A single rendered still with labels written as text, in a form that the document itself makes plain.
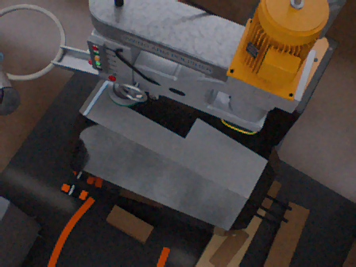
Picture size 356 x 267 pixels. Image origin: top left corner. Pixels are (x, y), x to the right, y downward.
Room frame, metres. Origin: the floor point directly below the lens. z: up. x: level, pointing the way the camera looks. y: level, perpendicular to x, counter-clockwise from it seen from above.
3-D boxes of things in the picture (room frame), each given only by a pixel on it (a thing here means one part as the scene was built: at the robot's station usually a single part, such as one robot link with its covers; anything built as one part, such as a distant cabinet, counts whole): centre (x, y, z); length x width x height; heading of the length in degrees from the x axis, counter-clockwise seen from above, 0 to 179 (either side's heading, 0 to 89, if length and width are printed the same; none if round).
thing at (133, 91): (1.01, 0.23, 1.20); 0.15 x 0.10 x 0.15; 77
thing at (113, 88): (1.15, 0.32, 0.85); 0.21 x 0.21 x 0.01
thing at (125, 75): (1.14, 0.24, 1.32); 0.36 x 0.22 x 0.45; 77
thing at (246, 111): (1.00, -0.32, 1.35); 0.19 x 0.19 x 0.20
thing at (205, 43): (1.07, -0.02, 1.62); 0.96 x 0.25 x 0.17; 77
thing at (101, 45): (1.06, 0.41, 1.38); 0.08 x 0.03 x 0.28; 77
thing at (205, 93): (1.05, -0.06, 1.31); 0.74 x 0.23 x 0.49; 77
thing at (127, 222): (0.51, 0.20, 0.07); 0.30 x 0.12 x 0.12; 69
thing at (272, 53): (0.99, -0.32, 1.90); 0.31 x 0.28 x 0.40; 167
